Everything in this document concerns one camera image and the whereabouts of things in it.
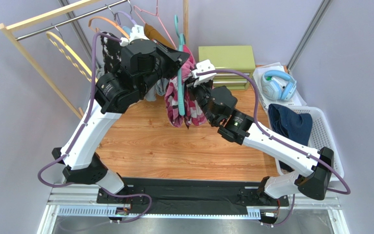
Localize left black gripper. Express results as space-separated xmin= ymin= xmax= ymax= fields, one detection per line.
xmin=139 ymin=39 xmax=192 ymax=96

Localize teal clothes hanger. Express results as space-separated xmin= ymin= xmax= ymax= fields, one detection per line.
xmin=174 ymin=15 xmax=187 ymax=117

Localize pink camouflage trousers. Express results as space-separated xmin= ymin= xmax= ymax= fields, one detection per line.
xmin=164 ymin=45 xmax=207 ymax=128

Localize dark blue denim trousers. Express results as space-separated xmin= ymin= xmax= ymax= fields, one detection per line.
xmin=267 ymin=103 xmax=314 ymax=173

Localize yellow clothes hanger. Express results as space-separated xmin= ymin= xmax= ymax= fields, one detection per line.
xmin=45 ymin=31 xmax=92 ymax=82

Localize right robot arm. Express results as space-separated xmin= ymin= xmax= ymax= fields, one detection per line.
xmin=187 ymin=78 xmax=334 ymax=200

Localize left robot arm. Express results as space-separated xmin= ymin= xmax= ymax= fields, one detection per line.
xmin=59 ymin=39 xmax=189 ymax=194

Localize light blue trousers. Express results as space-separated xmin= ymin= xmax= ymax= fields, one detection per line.
xmin=122 ymin=26 xmax=170 ymax=102

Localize brown trousers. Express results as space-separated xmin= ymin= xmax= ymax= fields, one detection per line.
xmin=144 ymin=23 xmax=175 ymax=49

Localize purple clothes hanger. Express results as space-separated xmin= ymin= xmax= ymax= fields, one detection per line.
xmin=113 ymin=1 xmax=138 ymax=28

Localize black white speckled trousers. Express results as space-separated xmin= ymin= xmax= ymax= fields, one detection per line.
xmin=100 ymin=36 xmax=122 ymax=74

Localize orange clothes hanger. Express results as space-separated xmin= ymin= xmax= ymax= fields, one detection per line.
xmin=86 ymin=4 xmax=130 ymax=39

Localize green drawer cabinet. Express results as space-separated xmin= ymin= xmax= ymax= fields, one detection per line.
xmin=198 ymin=45 xmax=256 ymax=90

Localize light blue headphones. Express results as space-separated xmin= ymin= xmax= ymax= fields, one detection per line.
xmin=261 ymin=70 xmax=297 ymax=101

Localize white plastic basket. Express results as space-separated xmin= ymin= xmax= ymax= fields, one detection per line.
xmin=286 ymin=106 xmax=345 ymax=177

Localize wooden clothes rack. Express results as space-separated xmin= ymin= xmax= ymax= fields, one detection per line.
xmin=0 ymin=0 xmax=189 ymax=119

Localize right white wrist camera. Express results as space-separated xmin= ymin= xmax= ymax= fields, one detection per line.
xmin=191 ymin=59 xmax=217 ymax=87

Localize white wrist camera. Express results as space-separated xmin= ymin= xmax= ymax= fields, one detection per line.
xmin=120 ymin=24 xmax=149 ymax=46
xmin=191 ymin=59 xmax=217 ymax=87

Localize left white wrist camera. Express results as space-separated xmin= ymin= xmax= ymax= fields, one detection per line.
xmin=120 ymin=24 xmax=149 ymax=46

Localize pink wire hanger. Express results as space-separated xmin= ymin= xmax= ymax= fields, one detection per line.
xmin=132 ymin=0 xmax=176 ymax=49

